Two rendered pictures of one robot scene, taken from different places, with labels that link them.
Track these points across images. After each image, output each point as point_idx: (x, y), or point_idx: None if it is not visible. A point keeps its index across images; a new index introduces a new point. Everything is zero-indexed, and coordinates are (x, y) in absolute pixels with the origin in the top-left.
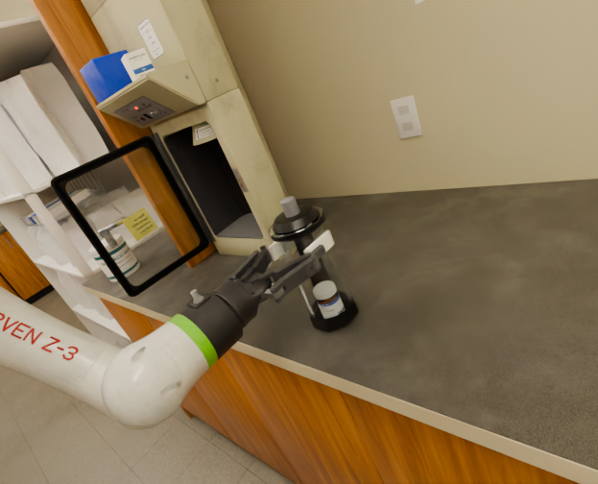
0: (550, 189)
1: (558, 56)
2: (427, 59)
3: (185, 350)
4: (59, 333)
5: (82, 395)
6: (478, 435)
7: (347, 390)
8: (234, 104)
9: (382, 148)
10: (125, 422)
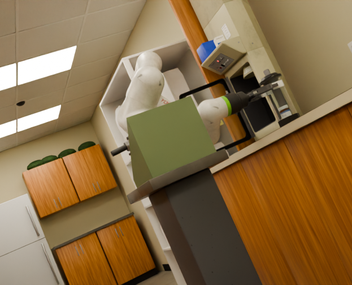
0: None
1: None
2: None
3: (221, 100)
4: None
5: None
6: (309, 116)
7: (282, 133)
8: (260, 53)
9: (351, 72)
10: (201, 116)
